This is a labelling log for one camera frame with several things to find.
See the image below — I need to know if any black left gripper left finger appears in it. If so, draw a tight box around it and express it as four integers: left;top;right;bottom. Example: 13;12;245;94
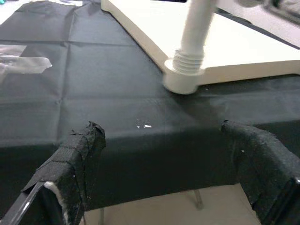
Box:
0;120;106;225

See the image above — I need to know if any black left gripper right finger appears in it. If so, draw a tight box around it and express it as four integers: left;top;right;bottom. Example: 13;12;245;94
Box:
221;119;300;225

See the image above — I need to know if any white plastic table leg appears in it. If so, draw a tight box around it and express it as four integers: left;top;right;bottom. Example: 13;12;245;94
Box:
173;0;218;75

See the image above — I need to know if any black tablecloth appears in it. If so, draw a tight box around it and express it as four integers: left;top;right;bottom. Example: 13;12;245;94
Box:
0;0;300;211

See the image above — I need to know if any white plastic table top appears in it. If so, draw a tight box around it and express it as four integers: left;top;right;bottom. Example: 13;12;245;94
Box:
100;0;300;95

